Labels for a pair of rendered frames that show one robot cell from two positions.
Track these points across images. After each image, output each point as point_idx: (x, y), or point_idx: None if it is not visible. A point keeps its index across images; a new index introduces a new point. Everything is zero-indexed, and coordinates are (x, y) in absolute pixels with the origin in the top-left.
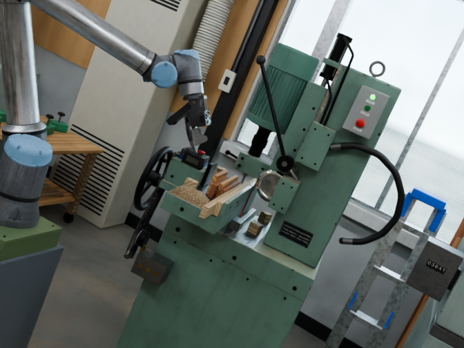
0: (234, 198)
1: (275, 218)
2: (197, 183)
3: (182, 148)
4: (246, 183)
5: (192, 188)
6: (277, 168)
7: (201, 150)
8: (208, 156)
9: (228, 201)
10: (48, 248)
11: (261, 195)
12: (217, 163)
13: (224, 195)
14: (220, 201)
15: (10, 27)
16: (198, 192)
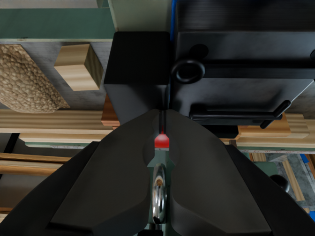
0: (78, 148)
1: (166, 151)
2: (85, 89)
3: (177, 35)
4: (255, 143)
5: (6, 98)
6: (139, 232)
7: (164, 143)
8: (252, 123)
9: (47, 146)
10: None
11: (153, 168)
12: (218, 137)
13: (96, 131)
14: (24, 140)
15: None
16: (12, 108)
